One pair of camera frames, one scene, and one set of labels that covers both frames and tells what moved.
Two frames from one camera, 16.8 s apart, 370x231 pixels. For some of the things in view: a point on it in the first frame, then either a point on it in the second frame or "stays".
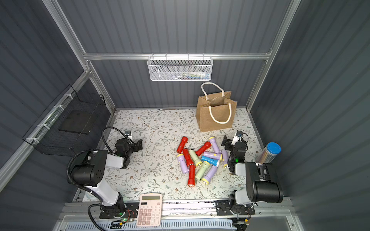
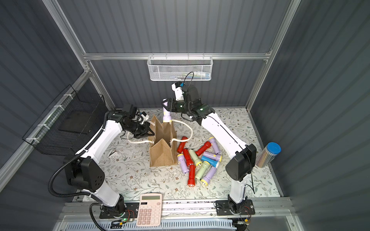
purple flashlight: x=214 y=145 stays
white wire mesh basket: x=179 y=68 stays
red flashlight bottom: x=191 y=180 stays
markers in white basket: x=193 y=75 stays
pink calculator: x=149 y=210 stays
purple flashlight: x=225 y=158 -> x=166 y=114
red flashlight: x=182 y=144 stays
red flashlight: x=189 y=160 stays
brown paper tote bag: x=216 y=111 -> x=163 y=145
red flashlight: x=201 y=150 stays
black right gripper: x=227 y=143 -> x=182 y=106
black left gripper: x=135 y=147 -> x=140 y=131
